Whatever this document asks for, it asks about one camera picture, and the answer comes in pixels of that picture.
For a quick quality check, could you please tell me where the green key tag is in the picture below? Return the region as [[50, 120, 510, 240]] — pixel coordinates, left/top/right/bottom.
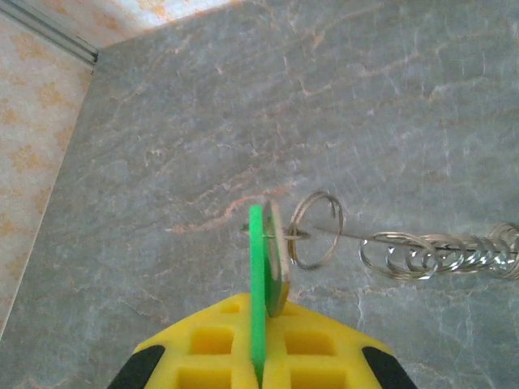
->
[[247, 205, 269, 387]]

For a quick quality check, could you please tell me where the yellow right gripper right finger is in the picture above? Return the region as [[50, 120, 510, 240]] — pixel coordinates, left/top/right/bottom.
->
[[261, 301, 418, 389]]

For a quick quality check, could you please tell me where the silver keyring chain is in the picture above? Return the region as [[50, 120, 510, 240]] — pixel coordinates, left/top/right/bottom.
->
[[285, 190, 519, 283]]

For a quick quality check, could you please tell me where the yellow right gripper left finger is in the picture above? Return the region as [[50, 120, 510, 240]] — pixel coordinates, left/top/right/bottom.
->
[[107, 293, 260, 389]]

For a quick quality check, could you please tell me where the aluminium frame post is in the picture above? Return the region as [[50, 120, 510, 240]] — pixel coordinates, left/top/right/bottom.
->
[[0, 0, 101, 66]]

